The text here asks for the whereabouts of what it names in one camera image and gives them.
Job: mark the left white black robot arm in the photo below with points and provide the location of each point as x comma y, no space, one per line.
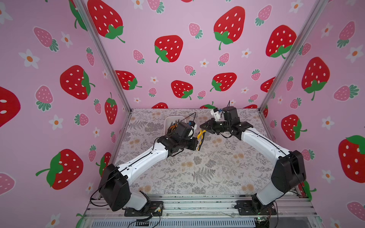
116,180

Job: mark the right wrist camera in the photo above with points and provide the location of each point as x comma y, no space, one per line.
217,114

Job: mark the yellow black combination pliers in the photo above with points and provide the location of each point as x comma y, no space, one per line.
200,138

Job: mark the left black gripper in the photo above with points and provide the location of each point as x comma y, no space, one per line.
193,143

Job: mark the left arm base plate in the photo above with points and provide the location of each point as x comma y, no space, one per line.
152,208

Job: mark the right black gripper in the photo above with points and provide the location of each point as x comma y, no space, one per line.
213,125

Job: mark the white plastic storage box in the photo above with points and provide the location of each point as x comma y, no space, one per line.
172,120

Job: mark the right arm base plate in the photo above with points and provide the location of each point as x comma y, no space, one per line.
254,208

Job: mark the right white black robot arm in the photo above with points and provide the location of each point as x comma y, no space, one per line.
289,169

